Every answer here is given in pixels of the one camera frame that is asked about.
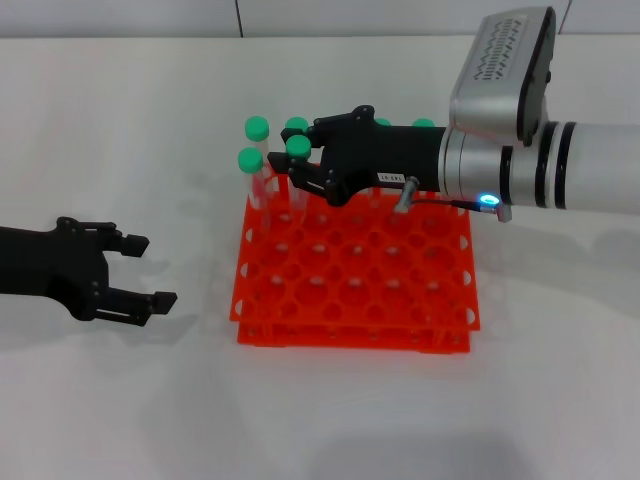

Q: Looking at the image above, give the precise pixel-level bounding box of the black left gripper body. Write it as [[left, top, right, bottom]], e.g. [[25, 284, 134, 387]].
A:
[[0, 215, 110, 322]]

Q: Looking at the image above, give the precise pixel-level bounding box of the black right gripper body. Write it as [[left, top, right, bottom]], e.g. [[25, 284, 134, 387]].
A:
[[319, 104, 447, 207]]

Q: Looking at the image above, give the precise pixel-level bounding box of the orange test tube rack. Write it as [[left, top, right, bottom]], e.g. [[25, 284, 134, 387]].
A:
[[228, 162, 484, 355]]

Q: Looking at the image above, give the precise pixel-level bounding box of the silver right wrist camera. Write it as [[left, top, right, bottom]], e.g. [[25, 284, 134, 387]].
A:
[[448, 5, 557, 147]]

